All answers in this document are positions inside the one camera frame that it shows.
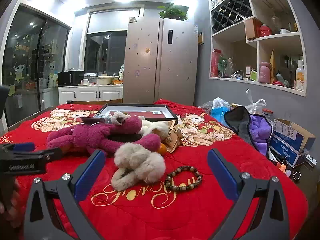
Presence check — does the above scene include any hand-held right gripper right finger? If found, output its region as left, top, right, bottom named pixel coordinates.
left=207, top=148, right=298, bottom=240

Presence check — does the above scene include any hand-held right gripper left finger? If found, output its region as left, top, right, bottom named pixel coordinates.
left=24, top=149, right=107, bottom=240

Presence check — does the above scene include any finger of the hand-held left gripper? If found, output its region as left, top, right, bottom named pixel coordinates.
left=10, top=142, right=35, bottom=153
left=37, top=147, right=63, bottom=162

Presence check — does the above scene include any magenta plush bear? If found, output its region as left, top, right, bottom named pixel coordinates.
left=46, top=115, right=162, bottom=158

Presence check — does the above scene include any beige fluffy plush toy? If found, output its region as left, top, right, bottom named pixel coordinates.
left=111, top=142, right=167, bottom=191

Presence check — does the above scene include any black shallow box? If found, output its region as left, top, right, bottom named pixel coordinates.
left=96, top=103, right=178, bottom=125

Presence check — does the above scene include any person's left hand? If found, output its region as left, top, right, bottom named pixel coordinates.
left=0, top=180, right=24, bottom=228

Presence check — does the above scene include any dark chair back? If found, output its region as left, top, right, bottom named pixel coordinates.
left=0, top=85, right=10, bottom=117

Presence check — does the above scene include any dark grey cloth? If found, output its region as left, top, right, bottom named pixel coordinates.
left=223, top=106, right=253, bottom=143

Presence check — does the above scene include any purple fleece cloth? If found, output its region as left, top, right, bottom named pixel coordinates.
left=249, top=114, right=273, bottom=155

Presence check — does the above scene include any blue bag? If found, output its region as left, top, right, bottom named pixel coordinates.
left=210, top=106, right=232, bottom=123

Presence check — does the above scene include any red printed blanket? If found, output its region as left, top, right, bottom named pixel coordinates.
left=0, top=99, right=309, bottom=240

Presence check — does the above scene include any grey fluffy plush toy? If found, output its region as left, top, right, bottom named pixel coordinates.
left=110, top=111, right=130, bottom=127

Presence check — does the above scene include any white kitchen cabinet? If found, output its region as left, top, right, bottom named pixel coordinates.
left=58, top=85, right=123, bottom=104

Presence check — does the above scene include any crumpled clear plastic bag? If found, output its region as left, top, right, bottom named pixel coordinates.
left=199, top=97, right=232, bottom=113

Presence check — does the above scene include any cardboard box blue print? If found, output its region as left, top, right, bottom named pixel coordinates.
left=268, top=118, right=317, bottom=167

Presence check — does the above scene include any black microwave oven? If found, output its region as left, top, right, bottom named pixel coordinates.
left=57, top=71, right=85, bottom=86

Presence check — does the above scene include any cream woolly plush toy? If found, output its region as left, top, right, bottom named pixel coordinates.
left=139, top=120, right=169, bottom=140

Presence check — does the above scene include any knotted clear plastic bag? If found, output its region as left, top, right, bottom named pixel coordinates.
left=244, top=89, right=267, bottom=115

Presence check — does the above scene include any glass sliding door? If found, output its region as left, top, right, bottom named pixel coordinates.
left=2, top=4, right=72, bottom=125

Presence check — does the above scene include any small white device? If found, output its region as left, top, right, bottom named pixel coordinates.
left=305, top=155, right=318, bottom=167

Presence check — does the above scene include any clear glass bottle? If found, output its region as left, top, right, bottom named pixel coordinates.
left=226, top=57, right=235, bottom=78

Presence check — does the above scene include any red gift box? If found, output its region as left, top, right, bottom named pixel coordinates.
left=210, top=49, right=222, bottom=78

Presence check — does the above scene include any pink bottle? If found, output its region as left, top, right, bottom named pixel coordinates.
left=259, top=61, right=272, bottom=83

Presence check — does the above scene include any dark kitchen window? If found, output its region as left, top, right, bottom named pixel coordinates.
left=84, top=30, right=128, bottom=74

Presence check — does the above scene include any yellow paper bag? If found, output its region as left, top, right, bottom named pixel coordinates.
left=269, top=49, right=276, bottom=83

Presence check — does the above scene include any white bottle orange label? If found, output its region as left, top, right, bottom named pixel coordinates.
left=295, top=59, right=305, bottom=91

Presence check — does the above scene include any steel double-door refrigerator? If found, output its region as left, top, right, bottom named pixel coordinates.
left=123, top=17, right=198, bottom=105

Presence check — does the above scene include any brown box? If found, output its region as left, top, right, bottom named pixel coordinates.
left=244, top=17, right=262, bottom=40

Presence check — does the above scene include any red jar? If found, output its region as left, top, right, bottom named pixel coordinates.
left=260, top=24, right=272, bottom=37

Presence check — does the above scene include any black wine rack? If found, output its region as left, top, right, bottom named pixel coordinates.
left=211, top=0, right=253, bottom=33

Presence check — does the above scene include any green potted plant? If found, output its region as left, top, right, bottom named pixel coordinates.
left=157, top=4, right=188, bottom=21

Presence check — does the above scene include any brown bead bracelet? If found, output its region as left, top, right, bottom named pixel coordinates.
left=164, top=166, right=203, bottom=192

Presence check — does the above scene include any white wall shelf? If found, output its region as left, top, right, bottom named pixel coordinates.
left=207, top=0, right=307, bottom=98

